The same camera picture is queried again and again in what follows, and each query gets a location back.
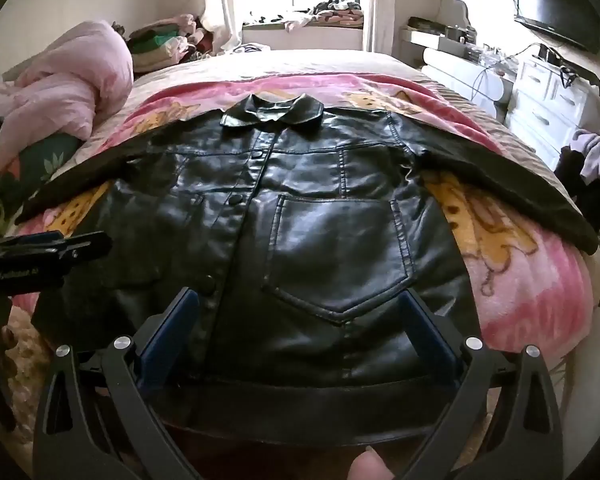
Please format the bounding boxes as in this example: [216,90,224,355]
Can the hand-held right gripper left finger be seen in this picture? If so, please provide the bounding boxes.
[32,287,201,480]

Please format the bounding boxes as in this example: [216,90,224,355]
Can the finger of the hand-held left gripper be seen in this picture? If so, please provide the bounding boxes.
[30,231,114,275]
[0,231,66,261]

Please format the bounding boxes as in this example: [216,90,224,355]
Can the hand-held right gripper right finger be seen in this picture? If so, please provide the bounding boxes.
[397,290,566,480]

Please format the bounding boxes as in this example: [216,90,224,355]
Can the black leather jacket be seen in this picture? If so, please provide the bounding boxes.
[15,92,600,441]

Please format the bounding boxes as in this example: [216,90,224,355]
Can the pile of folded clothes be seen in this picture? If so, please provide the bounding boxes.
[127,12,216,73]

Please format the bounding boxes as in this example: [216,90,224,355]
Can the clothes on window sill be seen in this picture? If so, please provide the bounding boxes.
[247,0,366,28]

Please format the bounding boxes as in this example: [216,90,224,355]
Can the person's right hand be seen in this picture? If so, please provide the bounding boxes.
[349,449,396,480]

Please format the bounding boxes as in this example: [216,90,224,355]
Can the beige shaggy rug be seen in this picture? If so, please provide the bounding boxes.
[2,305,56,411]

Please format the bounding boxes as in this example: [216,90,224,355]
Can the green floral pillow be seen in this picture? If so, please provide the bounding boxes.
[0,132,83,241]

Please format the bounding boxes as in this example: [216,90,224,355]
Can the pink printed blanket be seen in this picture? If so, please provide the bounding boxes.
[10,72,596,361]

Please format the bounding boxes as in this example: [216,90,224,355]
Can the pink duvet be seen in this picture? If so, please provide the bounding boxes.
[0,20,135,181]

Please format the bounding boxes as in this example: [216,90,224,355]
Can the dark hanging clothing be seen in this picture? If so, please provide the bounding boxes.
[560,147,600,231]

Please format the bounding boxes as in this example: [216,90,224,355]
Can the lavender cloth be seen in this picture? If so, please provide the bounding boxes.
[570,130,600,186]

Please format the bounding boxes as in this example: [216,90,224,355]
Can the white dresser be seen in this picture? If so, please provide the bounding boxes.
[505,55,600,171]

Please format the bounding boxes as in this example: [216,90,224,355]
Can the white vanity desk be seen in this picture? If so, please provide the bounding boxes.
[400,25,518,118]

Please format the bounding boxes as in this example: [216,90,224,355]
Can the white curtain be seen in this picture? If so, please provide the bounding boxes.
[362,0,396,53]
[200,0,243,53]

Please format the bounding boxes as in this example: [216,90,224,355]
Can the bed with beige bedspread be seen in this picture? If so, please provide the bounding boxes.
[0,49,600,311]

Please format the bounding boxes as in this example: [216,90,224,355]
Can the cloud-shaped vanity mirror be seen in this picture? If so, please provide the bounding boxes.
[437,0,473,31]

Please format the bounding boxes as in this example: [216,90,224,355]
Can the black flat television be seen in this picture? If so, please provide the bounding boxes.
[512,0,600,55]

